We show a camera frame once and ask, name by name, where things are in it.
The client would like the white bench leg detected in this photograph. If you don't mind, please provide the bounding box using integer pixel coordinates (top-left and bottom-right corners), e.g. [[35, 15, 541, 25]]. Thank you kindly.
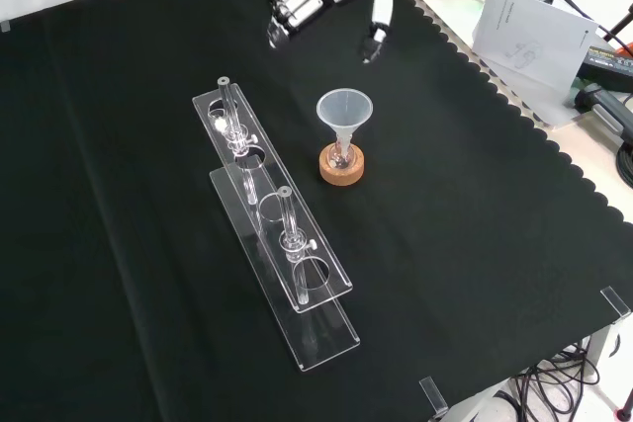
[[585, 317, 622, 393]]

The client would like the black bench cloth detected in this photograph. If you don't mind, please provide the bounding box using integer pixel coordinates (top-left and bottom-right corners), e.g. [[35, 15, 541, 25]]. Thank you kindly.
[[0, 0, 633, 422]]

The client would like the translucent plastic funnel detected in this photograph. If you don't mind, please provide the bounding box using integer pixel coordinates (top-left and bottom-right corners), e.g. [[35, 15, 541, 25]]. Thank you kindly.
[[316, 88, 374, 147]]

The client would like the clear funnel stand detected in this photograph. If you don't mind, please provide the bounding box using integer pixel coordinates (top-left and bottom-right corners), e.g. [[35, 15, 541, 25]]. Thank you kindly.
[[191, 76, 361, 374]]

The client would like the black tripod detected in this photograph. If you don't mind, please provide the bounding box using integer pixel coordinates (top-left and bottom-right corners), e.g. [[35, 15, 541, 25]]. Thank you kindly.
[[601, 1, 633, 56]]

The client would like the black cable bundle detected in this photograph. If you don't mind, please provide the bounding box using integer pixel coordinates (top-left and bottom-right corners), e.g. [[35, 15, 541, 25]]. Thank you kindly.
[[494, 340, 603, 422]]

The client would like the coiled black cable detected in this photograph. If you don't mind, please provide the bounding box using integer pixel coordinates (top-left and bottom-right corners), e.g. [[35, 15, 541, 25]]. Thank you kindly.
[[614, 140, 633, 182]]

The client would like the clear cloth clip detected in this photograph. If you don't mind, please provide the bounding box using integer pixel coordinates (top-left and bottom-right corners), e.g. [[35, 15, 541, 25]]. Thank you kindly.
[[418, 376, 450, 418], [599, 286, 633, 319]]

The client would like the round-bottom glass flask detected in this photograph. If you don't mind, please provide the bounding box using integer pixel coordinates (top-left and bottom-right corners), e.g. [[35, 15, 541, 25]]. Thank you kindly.
[[328, 137, 358, 170]]

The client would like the white paper booklet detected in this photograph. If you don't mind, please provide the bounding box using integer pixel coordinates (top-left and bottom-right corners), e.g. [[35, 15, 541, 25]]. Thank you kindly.
[[472, 0, 600, 98]]

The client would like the clear weighing funnel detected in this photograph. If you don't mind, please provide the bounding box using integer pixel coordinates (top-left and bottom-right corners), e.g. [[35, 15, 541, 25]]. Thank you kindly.
[[207, 98, 239, 134]]

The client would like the cork ring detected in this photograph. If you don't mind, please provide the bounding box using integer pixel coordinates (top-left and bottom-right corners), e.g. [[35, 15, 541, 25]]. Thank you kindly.
[[318, 142, 367, 188]]

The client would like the black power adapter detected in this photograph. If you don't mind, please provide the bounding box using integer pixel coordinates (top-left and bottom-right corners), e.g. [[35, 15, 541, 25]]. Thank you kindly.
[[577, 44, 633, 93]]

